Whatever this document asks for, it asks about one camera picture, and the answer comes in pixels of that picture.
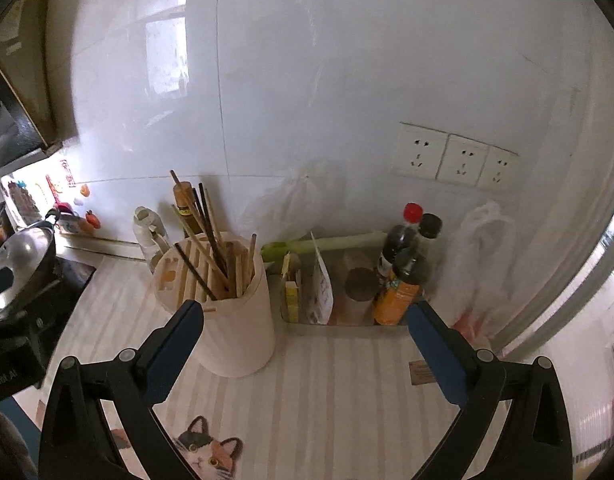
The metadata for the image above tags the green leek stalk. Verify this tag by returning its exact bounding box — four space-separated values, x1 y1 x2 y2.
261 232 388 263

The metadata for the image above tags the black cap bottle orange label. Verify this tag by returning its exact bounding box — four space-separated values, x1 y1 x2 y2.
372 214 444 327

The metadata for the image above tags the cream round chopstick holder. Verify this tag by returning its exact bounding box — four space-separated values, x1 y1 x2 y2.
152 232 277 377

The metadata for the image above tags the red round item in bag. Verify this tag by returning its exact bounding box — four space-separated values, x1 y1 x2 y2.
449 310 488 338

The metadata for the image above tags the black range hood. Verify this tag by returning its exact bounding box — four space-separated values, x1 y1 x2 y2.
0 55 62 181

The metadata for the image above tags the red cap sauce bottle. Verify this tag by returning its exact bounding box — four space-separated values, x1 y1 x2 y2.
377 202 424 281

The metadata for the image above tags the clear condiment tray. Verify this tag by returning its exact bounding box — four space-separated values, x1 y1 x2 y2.
278 240 423 329

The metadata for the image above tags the wok with steel lid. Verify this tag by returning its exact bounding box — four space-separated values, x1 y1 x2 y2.
0 220 58 321

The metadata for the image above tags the white paper packet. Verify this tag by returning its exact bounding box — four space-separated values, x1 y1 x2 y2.
309 232 335 325

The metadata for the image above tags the black cooktop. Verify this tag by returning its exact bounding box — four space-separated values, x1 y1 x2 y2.
37 255 96 341

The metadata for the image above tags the blue kitchen cabinet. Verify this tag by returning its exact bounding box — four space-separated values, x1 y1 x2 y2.
0 390 45 436

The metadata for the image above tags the brown lidded jar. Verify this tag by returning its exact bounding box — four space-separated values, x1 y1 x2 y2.
337 255 383 325

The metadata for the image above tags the grey window frame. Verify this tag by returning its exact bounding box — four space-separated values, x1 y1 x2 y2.
497 110 614 361

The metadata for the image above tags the dark sauce bottle brown cap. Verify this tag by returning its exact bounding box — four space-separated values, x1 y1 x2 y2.
173 181 200 238

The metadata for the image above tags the brown wall cabinet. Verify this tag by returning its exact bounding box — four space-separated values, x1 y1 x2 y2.
0 0 80 153

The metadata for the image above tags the striped cat print cloth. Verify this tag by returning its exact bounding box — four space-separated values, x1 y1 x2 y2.
12 255 518 480

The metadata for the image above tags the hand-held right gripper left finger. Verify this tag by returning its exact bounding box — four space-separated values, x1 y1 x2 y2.
39 300 205 480

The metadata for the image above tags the empty white plastic bag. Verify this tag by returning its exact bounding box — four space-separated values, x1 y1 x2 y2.
237 172 348 256

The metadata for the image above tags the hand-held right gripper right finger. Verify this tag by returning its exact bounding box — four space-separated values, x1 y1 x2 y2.
406 300 573 480

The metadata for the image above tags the yellow seasoning box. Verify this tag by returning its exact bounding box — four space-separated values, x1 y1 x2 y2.
282 252 303 322

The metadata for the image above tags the white plastic bag with contents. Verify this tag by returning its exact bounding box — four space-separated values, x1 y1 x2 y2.
427 200 518 338

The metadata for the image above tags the colourful wall sign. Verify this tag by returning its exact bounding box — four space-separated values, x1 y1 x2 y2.
2 177 42 221

